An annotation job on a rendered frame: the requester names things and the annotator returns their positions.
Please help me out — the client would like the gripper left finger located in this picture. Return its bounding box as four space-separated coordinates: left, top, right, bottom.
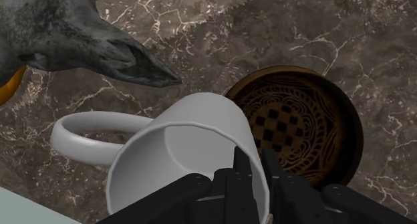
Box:
98 146 261 224

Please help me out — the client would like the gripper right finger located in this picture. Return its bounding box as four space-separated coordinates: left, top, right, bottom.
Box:
260 148 416 224

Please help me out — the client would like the white mug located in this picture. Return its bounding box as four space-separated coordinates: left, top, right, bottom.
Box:
50 92 271 224

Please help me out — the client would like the brown patterned plate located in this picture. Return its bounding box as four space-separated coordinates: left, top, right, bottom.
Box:
224 65 364 190

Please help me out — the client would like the grey animal skull figure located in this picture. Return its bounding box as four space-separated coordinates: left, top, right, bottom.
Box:
0 0 182 88

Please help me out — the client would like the orange curved object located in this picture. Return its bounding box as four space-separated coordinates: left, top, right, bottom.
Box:
0 65 27 107

